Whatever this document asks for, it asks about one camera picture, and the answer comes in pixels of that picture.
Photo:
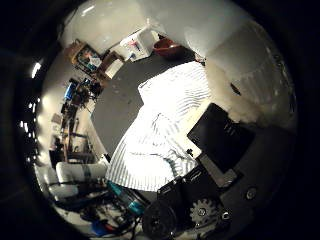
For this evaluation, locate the striped white cloth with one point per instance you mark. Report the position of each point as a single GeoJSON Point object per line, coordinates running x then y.
{"type": "Point", "coordinates": [166, 133]}

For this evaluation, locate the cluttered wooden shelf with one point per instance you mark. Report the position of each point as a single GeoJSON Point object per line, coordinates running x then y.
{"type": "Point", "coordinates": [90, 58]}

